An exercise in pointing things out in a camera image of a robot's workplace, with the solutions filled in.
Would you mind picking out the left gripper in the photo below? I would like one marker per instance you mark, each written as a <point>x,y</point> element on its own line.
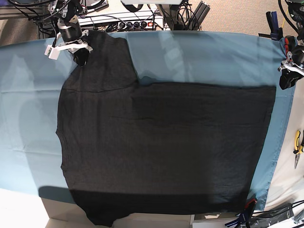
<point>293,65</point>

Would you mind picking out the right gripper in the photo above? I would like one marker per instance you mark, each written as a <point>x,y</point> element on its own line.
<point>72,36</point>

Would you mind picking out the dark grey T-shirt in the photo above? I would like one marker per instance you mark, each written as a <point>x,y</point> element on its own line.
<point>163,148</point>

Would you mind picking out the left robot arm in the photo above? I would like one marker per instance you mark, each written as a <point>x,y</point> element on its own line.
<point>296,12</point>

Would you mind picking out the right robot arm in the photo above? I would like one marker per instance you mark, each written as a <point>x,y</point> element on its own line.
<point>65,10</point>

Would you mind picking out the orange black clamp top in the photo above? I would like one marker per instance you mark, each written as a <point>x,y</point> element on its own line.
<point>290,44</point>

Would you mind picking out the blue black clamp top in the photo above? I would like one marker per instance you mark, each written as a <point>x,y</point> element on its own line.
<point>276,33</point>

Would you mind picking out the blue table cloth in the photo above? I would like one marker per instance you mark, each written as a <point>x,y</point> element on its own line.
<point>30,84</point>

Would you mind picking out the white power strip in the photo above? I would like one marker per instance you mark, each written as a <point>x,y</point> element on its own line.
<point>143,19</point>

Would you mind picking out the orange blue clamp bottom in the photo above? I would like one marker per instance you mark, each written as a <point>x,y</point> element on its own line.
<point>244,216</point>

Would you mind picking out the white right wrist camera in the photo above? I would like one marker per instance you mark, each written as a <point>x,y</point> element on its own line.
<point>52,52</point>

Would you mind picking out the yellow handled pliers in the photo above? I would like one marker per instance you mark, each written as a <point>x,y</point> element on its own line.
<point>298,147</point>

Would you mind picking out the black bag with cords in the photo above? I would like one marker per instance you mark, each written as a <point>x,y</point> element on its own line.
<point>281,213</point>

